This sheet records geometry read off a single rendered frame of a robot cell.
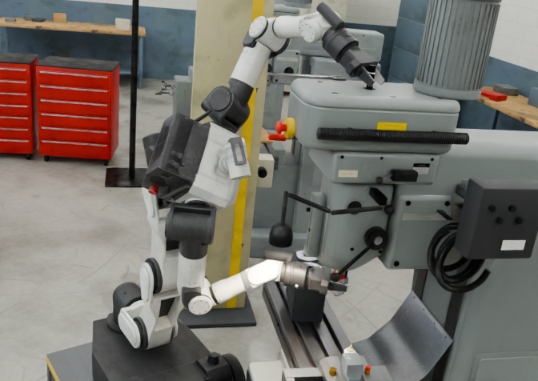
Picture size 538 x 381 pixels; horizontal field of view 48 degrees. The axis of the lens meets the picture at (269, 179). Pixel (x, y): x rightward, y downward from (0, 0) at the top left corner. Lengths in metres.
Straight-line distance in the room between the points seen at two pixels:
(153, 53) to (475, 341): 9.23
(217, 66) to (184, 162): 1.62
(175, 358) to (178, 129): 1.17
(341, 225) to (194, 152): 0.51
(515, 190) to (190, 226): 0.94
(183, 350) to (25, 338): 1.37
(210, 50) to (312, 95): 1.83
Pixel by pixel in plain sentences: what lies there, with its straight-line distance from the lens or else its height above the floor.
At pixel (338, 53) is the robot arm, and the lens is 1.85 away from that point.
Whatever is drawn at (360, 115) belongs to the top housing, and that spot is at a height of 1.84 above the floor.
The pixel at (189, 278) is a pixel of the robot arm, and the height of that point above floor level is 1.23.
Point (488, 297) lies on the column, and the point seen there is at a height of 1.28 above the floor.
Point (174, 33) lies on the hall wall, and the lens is 10.79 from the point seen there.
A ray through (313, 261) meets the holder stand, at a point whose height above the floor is 1.14.
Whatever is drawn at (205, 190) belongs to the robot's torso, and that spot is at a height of 1.52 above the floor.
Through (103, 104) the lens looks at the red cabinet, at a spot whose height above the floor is 0.66.
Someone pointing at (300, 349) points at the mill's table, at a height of 0.94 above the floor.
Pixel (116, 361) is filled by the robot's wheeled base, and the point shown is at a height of 0.57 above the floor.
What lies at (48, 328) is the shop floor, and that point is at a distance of 4.00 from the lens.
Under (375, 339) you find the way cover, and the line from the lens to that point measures 2.43.
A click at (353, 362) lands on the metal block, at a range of 1.98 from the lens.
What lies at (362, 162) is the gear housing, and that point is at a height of 1.70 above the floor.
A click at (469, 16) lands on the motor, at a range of 1.84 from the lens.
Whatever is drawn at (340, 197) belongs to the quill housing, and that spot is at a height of 1.58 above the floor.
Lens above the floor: 2.24
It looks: 20 degrees down
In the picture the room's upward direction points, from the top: 6 degrees clockwise
